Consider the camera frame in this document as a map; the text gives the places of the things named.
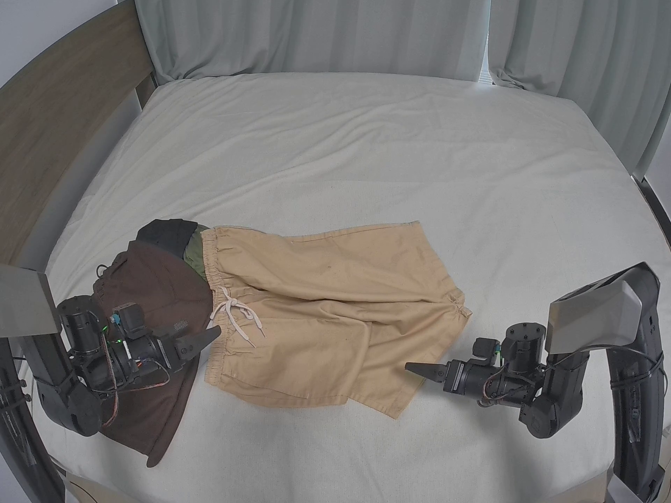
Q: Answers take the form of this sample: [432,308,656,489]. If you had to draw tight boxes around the black garment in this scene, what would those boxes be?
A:
[135,219,197,261]

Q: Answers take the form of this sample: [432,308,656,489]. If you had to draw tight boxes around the brown shorts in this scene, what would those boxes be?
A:
[93,243,215,469]

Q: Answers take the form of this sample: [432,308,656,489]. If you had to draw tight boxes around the bed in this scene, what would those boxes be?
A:
[0,0,671,503]

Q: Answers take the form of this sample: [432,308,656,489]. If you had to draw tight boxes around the green garment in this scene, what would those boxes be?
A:
[181,226,216,284]

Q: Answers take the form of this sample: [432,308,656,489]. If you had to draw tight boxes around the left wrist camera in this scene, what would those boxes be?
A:
[111,303,149,340]

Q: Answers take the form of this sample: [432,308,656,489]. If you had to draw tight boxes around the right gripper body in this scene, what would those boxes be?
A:
[443,358,496,398]

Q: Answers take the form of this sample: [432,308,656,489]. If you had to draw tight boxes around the beige shorts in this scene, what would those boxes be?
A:
[202,220,471,420]

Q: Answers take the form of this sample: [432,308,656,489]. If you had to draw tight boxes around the pale green curtain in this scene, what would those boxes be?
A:
[128,0,493,87]
[488,0,671,179]

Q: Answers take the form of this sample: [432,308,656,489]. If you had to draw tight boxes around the window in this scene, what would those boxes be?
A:
[478,16,498,87]

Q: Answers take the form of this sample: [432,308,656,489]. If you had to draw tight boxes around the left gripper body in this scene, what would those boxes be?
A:
[128,332,188,382]

